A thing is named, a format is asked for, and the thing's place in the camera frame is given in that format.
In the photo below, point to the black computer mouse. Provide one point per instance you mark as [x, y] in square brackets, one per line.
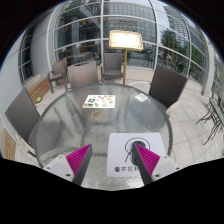
[139, 144]

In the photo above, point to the colourful menu card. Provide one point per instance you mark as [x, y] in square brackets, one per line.
[99, 101]

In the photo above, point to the white printed mouse pad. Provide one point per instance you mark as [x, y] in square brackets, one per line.
[116, 150]

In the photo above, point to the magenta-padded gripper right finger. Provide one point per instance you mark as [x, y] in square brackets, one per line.
[148, 160]

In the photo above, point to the grey wicker chair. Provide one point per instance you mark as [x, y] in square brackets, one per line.
[60, 68]
[112, 63]
[166, 86]
[21, 115]
[82, 75]

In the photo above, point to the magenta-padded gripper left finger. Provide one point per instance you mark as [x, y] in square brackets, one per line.
[78, 160]

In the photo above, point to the gold menu sign stand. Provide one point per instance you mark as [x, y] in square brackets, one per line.
[126, 40]

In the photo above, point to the wooden slat bench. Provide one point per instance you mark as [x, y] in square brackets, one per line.
[38, 88]
[8, 145]

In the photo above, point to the dark metal folding chair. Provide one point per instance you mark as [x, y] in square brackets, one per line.
[215, 113]

